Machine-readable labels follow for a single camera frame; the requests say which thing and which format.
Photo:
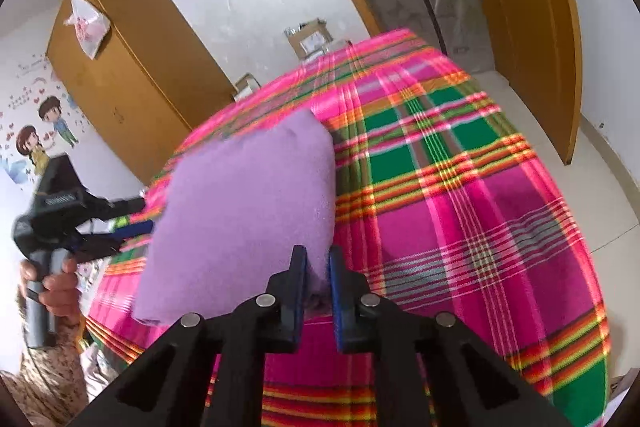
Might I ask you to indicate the labelled brown cardboard box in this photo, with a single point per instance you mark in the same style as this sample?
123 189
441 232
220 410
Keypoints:
310 39

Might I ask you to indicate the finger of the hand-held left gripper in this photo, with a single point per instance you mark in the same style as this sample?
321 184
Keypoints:
127 208
130 234

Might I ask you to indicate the cartoon wall sticker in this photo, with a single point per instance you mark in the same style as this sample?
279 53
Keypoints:
40 132

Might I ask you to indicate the pink white plastic bag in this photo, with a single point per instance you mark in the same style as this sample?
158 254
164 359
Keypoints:
87 27

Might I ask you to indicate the pink green plaid bedsheet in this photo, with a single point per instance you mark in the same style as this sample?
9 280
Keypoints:
450 207

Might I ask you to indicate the wooden door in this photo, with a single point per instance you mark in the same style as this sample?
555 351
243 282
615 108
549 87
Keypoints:
530 32

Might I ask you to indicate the wooden wardrobe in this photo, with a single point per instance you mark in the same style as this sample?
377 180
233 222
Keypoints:
145 72

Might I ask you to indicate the purple fleece sweater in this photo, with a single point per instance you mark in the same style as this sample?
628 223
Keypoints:
240 207

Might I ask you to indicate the person's left hand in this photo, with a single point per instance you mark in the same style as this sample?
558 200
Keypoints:
62 292

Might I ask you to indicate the white cardboard box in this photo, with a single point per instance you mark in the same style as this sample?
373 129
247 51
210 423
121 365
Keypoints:
247 87

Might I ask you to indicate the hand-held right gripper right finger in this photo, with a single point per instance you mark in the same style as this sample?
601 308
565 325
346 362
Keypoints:
334 307

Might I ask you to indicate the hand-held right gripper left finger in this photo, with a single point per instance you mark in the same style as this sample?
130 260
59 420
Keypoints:
299 307

